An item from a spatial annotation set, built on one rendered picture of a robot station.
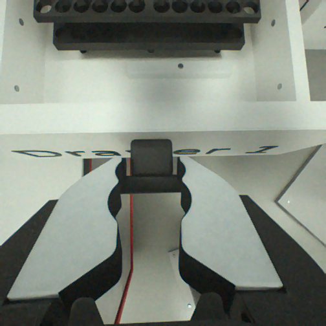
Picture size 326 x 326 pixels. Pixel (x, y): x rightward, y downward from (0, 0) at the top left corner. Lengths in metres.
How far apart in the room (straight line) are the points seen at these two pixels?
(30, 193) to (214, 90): 0.27
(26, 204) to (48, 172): 0.05
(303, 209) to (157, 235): 0.76
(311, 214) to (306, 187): 0.14
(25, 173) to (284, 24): 0.34
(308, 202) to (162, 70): 1.15
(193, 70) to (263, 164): 1.01
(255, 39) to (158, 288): 1.09
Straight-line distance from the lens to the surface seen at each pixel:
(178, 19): 0.19
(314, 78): 0.53
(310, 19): 0.31
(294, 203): 1.24
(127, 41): 0.21
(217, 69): 0.23
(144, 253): 1.10
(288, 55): 0.21
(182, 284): 1.15
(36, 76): 0.25
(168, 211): 1.05
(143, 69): 0.22
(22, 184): 0.33
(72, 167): 0.30
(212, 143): 0.16
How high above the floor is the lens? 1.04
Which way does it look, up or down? 84 degrees down
